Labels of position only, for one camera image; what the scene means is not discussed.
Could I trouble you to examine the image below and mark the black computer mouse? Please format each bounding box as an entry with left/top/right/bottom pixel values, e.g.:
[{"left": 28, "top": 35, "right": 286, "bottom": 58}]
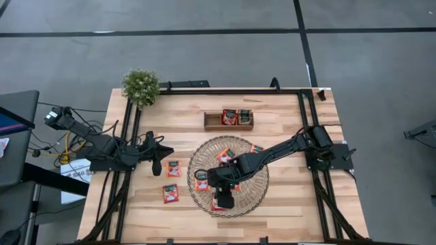
[{"left": 0, "top": 229, "right": 22, "bottom": 245}]

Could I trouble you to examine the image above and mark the white printed cardboard box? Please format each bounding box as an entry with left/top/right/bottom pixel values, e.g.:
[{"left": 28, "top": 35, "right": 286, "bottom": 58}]
[{"left": 60, "top": 158, "right": 93, "bottom": 205}]

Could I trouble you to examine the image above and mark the yellow cable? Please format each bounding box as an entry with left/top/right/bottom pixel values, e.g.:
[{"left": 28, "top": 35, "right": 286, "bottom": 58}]
[{"left": 59, "top": 131, "right": 86, "bottom": 166}]

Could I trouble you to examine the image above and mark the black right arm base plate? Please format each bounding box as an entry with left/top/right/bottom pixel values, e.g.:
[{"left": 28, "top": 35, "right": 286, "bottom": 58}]
[{"left": 304, "top": 142, "right": 357, "bottom": 172}]

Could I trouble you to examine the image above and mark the beige tea bag packet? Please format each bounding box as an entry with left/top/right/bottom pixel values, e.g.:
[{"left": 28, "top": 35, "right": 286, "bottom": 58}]
[{"left": 237, "top": 109, "right": 253, "bottom": 126}]

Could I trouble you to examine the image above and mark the black flat bar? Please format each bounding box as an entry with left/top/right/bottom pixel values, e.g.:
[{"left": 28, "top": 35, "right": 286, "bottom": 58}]
[{"left": 159, "top": 80, "right": 211, "bottom": 89}]

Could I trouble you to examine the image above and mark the green potted plant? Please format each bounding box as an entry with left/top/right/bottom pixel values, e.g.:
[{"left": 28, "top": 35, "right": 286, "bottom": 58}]
[{"left": 121, "top": 69, "right": 161, "bottom": 109}]

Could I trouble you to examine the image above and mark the grey desk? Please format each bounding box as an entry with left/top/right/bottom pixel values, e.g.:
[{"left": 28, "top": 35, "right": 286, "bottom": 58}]
[
  {"left": 0, "top": 181, "right": 37, "bottom": 245},
  {"left": 0, "top": 90, "right": 40, "bottom": 187}
]

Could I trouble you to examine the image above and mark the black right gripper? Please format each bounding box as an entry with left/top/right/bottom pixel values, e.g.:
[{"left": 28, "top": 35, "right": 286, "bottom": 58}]
[{"left": 208, "top": 159, "right": 251, "bottom": 210}]

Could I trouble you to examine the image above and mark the white paper sheet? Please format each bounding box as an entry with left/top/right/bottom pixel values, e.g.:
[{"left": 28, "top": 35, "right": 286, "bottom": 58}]
[{"left": 0, "top": 137, "right": 10, "bottom": 159}]

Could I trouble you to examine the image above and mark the wooden three-compartment box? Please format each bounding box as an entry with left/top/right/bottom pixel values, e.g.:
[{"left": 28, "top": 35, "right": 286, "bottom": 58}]
[{"left": 203, "top": 108, "right": 255, "bottom": 132}]

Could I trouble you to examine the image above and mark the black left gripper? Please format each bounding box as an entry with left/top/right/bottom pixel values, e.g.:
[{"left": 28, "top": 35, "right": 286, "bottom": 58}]
[{"left": 138, "top": 131, "right": 175, "bottom": 176}]

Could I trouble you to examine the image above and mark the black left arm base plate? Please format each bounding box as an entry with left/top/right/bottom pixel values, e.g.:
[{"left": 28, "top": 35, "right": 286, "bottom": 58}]
[{"left": 89, "top": 157, "right": 138, "bottom": 172}]

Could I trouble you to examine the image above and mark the round woven placemat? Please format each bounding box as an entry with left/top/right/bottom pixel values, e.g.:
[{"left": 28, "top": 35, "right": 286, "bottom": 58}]
[{"left": 187, "top": 135, "right": 270, "bottom": 219}]

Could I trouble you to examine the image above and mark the grey metal stand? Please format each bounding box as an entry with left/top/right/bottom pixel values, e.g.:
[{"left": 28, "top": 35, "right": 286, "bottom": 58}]
[{"left": 403, "top": 118, "right": 436, "bottom": 150}]

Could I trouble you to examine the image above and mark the black beam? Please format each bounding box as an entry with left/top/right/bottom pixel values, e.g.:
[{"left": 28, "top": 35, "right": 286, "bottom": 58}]
[{"left": 20, "top": 162, "right": 90, "bottom": 197}]

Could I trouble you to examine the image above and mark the black-framed blue screen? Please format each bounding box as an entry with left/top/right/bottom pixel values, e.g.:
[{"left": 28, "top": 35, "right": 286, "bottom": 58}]
[{"left": 0, "top": 106, "right": 36, "bottom": 137}]

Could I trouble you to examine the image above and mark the red tea bag packet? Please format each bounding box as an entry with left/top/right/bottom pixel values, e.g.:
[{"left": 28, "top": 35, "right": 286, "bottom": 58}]
[
  {"left": 162, "top": 184, "right": 180, "bottom": 204},
  {"left": 221, "top": 108, "right": 238, "bottom": 126},
  {"left": 211, "top": 192, "right": 222, "bottom": 212}
]

